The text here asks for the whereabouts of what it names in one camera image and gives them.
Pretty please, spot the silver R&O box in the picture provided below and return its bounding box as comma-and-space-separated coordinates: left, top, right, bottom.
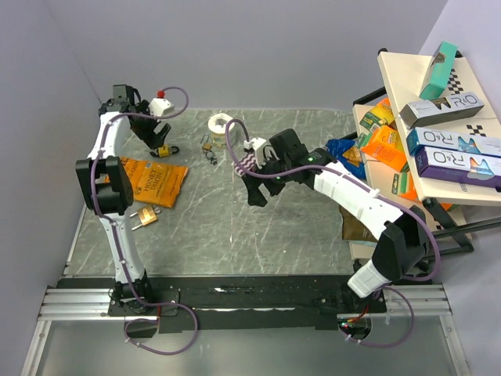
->
399, 92, 485, 129

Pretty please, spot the large brass padlock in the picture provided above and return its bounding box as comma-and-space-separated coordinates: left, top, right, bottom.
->
129, 204, 161, 231

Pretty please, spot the blue chips bag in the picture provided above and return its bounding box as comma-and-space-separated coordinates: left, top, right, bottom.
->
325, 139, 366, 180

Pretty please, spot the orange potato chips bag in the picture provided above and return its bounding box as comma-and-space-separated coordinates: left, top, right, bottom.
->
121, 157, 189, 208

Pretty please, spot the beige shelf board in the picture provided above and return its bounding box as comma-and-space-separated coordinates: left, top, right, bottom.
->
351, 103, 474, 262
377, 52, 500, 206

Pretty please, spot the blue R&O box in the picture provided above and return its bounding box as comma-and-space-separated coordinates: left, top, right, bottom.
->
406, 128, 500, 157

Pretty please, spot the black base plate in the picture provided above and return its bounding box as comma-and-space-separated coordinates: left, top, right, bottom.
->
56, 275, 387, 338

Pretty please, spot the black shelf frame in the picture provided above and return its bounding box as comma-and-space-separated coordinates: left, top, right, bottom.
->
352, 49, 500, 240

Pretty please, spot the white tape roll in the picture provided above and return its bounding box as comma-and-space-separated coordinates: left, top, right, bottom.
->
207, 113, 232, 149

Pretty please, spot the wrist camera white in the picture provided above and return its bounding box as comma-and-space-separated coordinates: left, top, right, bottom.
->
149, 91, 175, 117
243, 137, 269, 168

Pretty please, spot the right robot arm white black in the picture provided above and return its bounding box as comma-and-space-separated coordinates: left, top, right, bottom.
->
235, 128, 427, 312

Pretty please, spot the teal box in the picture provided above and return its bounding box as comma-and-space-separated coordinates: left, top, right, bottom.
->
419, 42, 457, 100

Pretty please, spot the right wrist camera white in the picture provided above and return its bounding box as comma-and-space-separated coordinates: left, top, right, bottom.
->
243, 137, 269, 168

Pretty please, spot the yellow padlock black shackle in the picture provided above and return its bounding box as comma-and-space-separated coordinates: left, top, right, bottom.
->
153, 145, 180, 158

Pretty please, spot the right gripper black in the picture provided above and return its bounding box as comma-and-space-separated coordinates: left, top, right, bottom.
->
242, 150, 293, 208

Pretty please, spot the yellow green box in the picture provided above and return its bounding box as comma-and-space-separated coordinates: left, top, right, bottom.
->
359, 97, 395, 132

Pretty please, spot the purple R&O box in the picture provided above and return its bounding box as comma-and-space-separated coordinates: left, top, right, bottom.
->
414, 146, 500, 192

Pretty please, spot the beige upper shelf board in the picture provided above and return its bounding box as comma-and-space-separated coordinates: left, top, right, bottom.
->
377, 52, 500, 206

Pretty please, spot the green orange box lower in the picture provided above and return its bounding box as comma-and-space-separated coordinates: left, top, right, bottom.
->
391, 172, 420, 202

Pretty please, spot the pink black zigzag sponge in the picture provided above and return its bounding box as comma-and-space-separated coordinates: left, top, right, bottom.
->
232, 152, 258, 177

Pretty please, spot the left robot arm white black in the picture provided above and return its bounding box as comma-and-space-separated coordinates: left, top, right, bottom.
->
75, 84, 171, 315

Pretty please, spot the beige lower shelf board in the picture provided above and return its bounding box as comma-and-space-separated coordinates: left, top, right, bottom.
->
351, 103, 474, 262

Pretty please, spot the orange snack box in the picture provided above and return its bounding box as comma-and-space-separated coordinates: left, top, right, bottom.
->
361, 125, 408, 172

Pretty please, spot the small brass padlock with keys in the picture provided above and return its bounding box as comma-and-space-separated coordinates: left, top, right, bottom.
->
200, 134, 218, 165

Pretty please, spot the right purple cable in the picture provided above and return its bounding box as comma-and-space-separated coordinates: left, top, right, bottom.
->
225, 118, 441, 349

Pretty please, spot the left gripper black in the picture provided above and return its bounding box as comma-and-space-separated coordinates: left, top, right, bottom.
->
132, 100, 171, 150

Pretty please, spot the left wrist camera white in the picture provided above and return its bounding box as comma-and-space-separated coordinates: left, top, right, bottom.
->
149, 91, 175, 117

